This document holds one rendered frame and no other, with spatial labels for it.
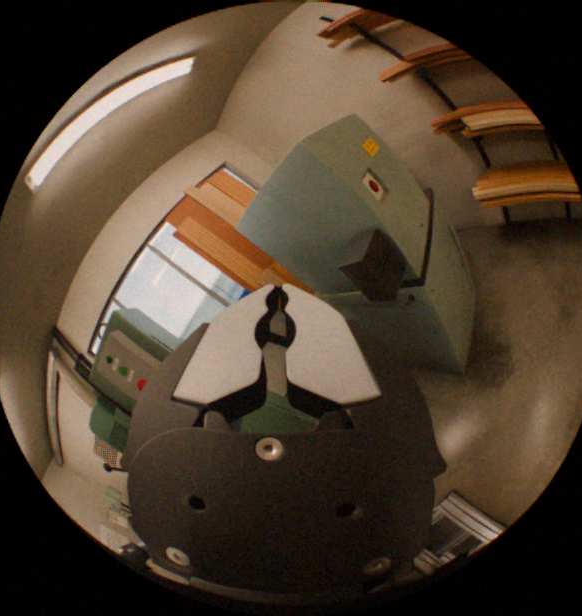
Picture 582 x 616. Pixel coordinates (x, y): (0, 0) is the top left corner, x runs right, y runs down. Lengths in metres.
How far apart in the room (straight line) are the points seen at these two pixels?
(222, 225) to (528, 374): 2.59
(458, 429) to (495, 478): 0.51
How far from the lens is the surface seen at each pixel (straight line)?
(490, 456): 1.35
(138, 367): 0.45
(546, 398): 1.45
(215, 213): 1.98
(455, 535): 1.24
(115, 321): 0.52
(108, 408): 0.72
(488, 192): 1.55
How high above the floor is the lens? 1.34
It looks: 23 degrees down
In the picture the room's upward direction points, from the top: 53 degrees counter-clockwise
